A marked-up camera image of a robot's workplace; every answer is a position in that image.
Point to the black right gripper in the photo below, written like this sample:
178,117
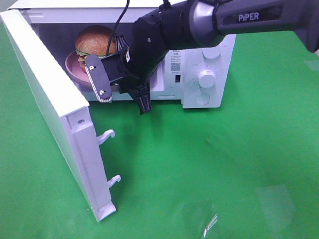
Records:
131,70

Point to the burger with lettuce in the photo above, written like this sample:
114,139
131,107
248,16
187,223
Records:
94,39

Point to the pink round plate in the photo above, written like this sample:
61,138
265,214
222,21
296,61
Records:
82,82

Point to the round microwave door button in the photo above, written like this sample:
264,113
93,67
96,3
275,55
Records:
202,99

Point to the white microwave door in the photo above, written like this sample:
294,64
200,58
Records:
66,113

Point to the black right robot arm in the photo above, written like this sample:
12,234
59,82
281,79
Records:
199,24

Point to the white microwave oven body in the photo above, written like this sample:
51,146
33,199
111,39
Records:
43,34

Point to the lower white microwave knob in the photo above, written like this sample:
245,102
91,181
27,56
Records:
206,79

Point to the white microwave knob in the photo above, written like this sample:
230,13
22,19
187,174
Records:
211,52
206,79

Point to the upper white microwave knob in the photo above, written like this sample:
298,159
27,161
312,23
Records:
211,52

